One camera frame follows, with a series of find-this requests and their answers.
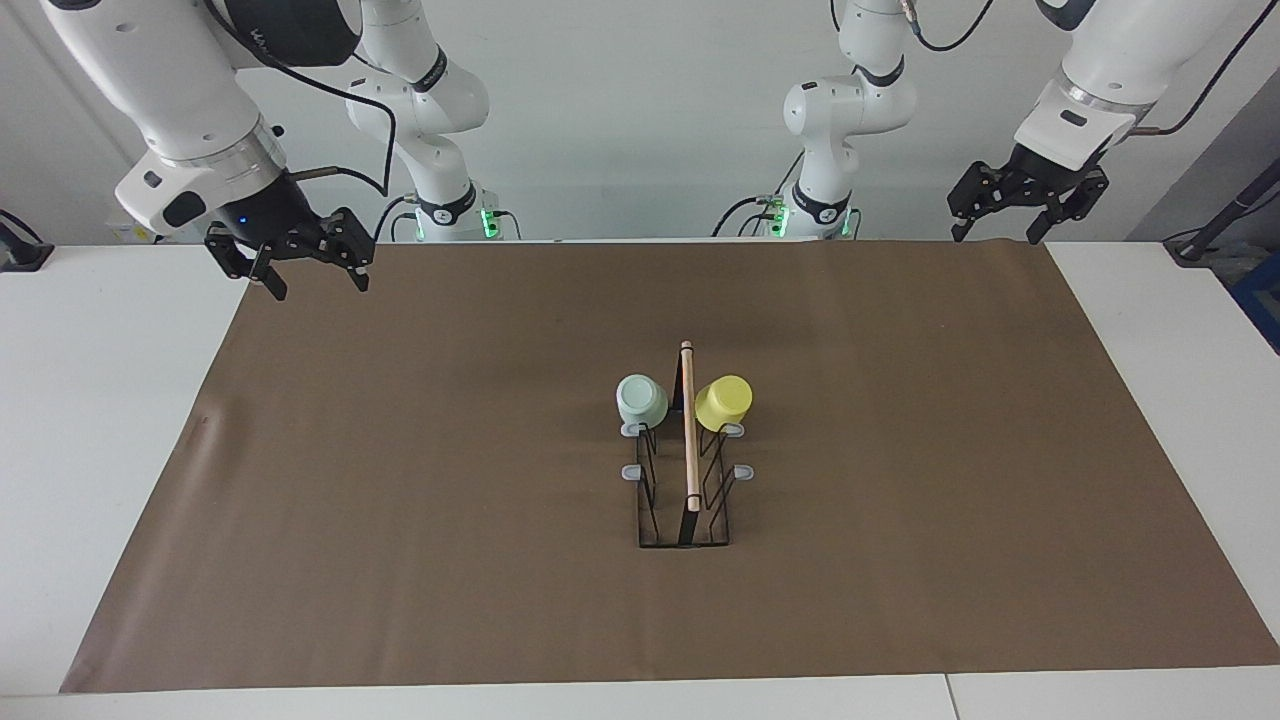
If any black base cable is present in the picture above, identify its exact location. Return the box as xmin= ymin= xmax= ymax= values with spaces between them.
xmin=375 ymin=192 xmax=523 ymax=244
xmin=712 ymin=148 xmax=803 ymax=239

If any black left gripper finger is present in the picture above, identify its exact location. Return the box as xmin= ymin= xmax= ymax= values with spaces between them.
xmin=1027 ymin=172 xmax=1109 ymax=246
xmin=947 ymin=162 xmax=1006 ymax=243

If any black right base cable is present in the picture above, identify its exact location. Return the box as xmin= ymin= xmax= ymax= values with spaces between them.
xmin=375 ymin=192 xmax=523 ymax=244

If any brown paper table mat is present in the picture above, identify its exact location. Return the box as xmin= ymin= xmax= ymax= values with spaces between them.
xmin=60 ymin=240 xmax=1280 ymax=693

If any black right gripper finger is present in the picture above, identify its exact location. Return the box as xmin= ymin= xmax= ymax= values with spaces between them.
xmin=205 ymin=228 xmax=289 ymax=301
xmin=318 ymin=208 xmax=376 ymax=293

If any yellow plastic cup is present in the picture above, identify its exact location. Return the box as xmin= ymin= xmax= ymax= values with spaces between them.
xmin=694 ymin=375 xmax=754 ymax=433

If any black stand pole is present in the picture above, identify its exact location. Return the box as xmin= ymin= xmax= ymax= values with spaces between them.
xmin=1165 ymin=160 xmax=1280 ymax=266

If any black clamp mount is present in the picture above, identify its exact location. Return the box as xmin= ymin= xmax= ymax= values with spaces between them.
xmin=0 ymin=208 xmax=54 ymax=273

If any black left base cable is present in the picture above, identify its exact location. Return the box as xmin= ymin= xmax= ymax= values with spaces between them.
xmin=712 ymin=148 xmax=803 ymax=239

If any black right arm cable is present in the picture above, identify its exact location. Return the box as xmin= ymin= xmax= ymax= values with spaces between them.
xmin=205 ymin=0 xmax=401 ymax=197

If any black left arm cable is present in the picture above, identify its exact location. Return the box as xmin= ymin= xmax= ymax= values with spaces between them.
xmin=900 ymin=0 xmax=1280 ymax=136

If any black wire cup rack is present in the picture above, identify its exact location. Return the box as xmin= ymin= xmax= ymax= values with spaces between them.
xmin=620 ymin=340 xmax=756 ymax=549

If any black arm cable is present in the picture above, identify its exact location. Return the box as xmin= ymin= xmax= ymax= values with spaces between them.
xmin=900 ymin=0 xmax=1280 ymax=136
xmin=205 ymin=0 xmax=401 ymax=197

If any white wall socket box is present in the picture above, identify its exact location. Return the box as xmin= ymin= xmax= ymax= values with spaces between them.
xmin=106 ymin=195 xmax=216 ymax=244

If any pale green plastic cup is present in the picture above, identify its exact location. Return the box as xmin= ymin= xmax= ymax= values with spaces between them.
xmin=615 ymin=374 xmax=670 ymax=428

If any blue crate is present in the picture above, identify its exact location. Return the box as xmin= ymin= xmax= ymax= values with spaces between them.
xmin=1232 ymin=250 xmax=1280 ymax=353

